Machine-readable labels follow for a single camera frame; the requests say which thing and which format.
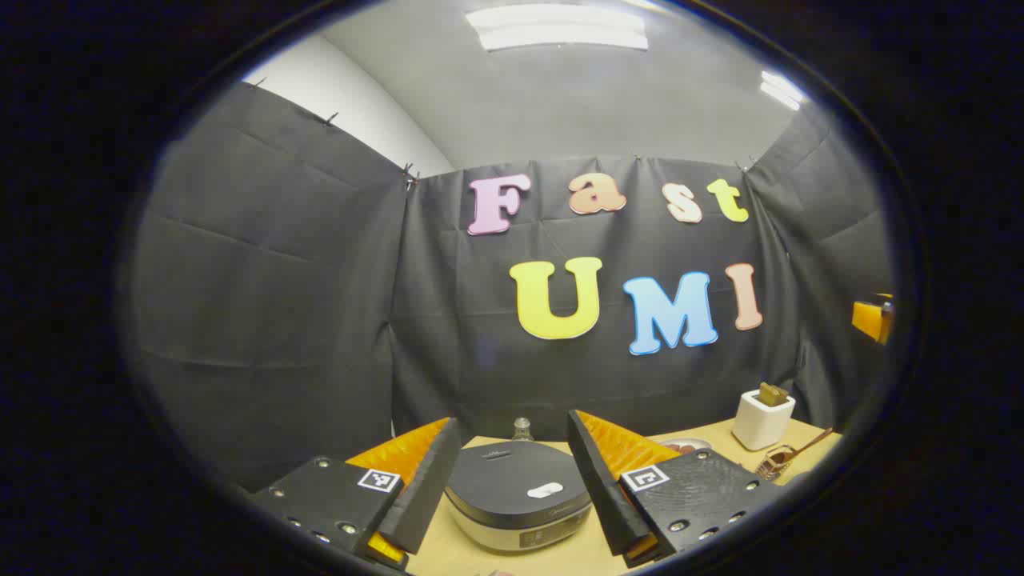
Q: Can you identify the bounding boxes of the brown wooden spoon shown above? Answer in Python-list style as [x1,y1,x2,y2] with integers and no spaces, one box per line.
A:
[768,428,834,474]

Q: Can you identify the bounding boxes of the black rice cooker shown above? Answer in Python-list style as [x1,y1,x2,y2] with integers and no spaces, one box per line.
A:
[444,440,594,553]

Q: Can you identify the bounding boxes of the large ceiling light panel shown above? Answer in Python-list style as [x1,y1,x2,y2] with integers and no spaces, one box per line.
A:
[466,4,649,53]

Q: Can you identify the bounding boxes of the black backdrop cloth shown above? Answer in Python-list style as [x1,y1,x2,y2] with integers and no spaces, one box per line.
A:
[120,80,897,493]

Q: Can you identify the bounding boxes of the small ceiling light panel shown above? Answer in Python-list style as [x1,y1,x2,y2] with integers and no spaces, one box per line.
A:
[758,70,809,111]

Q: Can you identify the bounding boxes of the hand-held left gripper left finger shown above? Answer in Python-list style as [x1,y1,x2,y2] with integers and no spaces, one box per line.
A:
[252,416,465,570]

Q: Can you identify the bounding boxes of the white box holder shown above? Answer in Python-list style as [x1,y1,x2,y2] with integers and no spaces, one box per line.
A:
[731,390,797,451]

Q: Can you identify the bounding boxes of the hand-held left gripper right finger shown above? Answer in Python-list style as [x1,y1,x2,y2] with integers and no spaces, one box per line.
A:
[566,410,789,569]

